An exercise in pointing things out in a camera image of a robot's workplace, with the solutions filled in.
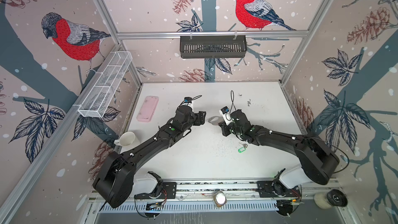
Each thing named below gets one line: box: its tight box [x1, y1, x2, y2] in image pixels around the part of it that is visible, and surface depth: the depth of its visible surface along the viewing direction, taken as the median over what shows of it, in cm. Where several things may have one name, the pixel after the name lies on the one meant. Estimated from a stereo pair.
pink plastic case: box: [136, 95, 160, 123], surface depth 106 cm
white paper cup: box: [114, 131, 136, 148], surface depth 83 cm
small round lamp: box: [213, 190, 227, 208], surface depth 64 cm
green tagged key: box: [237, 142, 248, 153], surface depth 89 cm
